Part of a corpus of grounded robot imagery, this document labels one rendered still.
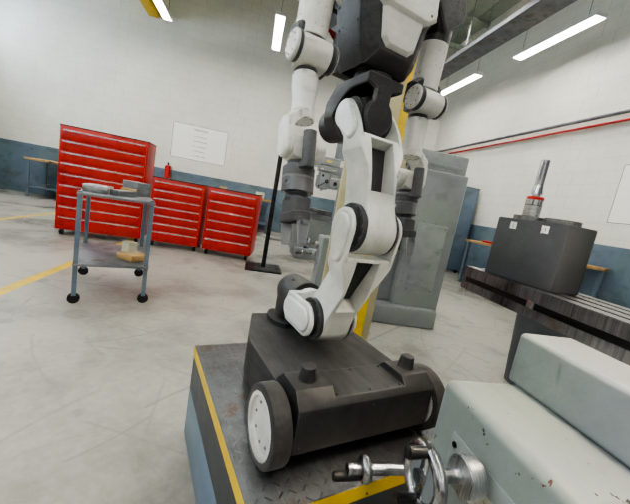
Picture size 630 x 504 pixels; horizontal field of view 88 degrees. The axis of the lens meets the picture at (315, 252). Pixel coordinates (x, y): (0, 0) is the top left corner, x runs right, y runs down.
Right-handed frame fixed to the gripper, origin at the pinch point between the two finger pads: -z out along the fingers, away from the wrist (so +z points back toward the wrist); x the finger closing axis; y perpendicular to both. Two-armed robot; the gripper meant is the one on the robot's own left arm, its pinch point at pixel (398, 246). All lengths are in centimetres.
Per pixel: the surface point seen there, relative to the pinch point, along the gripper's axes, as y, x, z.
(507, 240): 21.4, 24.6, 5.6
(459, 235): 568, -420, 64
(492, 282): 20.4, 22.2, -8.1
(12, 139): -374, -974, 162
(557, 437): -11, 58, -32
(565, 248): 20.0, 41.2, 4.0
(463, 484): -26, 51, -42
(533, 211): 25.3, 29.0, 15.2
